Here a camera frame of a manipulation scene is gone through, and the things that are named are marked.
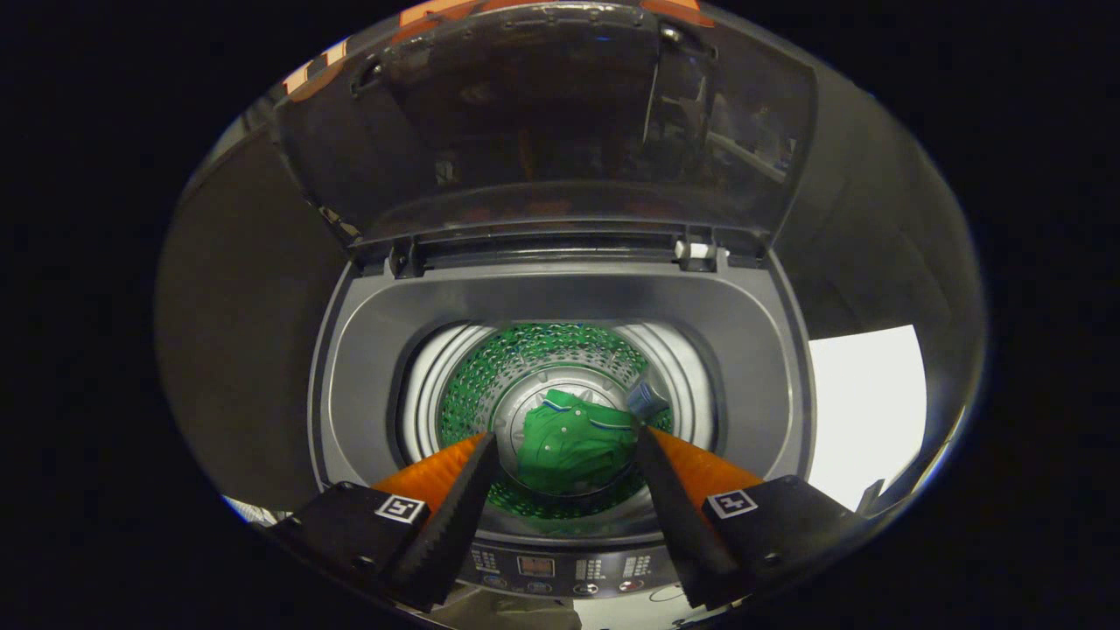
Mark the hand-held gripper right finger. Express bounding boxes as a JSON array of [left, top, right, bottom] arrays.
[[634, 424, 863, 609]]

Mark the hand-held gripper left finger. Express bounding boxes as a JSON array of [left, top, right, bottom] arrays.
[[267, 431, 500, 613]]

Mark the green polo shirt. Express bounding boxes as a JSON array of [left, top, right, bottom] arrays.
[[516, 389, 640, 495]]

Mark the dark glass washing machine lid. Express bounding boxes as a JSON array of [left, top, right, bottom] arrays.
[[271, 0, 819, 255]]

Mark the white board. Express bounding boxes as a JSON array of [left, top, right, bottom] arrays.
[[807, 325, 928, 513]]

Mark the black backdrop cloth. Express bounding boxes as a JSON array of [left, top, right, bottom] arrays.
[[236, 0, 988, 491]]

